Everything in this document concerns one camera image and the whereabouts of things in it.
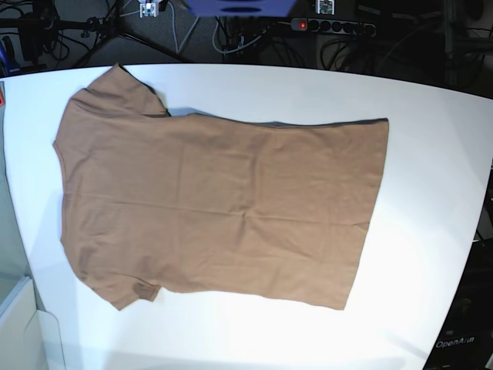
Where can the white bin at left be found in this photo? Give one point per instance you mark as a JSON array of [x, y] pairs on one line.
[[30, 338]]

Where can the brown T-shirt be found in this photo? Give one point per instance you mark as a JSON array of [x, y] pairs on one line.
[[199, 203]]

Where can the black power strip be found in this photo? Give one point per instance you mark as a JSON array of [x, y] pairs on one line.
[[335, 27]]

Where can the blue overhead mount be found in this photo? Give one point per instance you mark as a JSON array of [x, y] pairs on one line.
[[267, 8]]

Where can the black tripod stand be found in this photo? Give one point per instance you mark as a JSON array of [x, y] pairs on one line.
[[41, 31]]

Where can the black OpenArm base box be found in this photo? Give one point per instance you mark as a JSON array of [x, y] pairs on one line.
[[465, 339]]

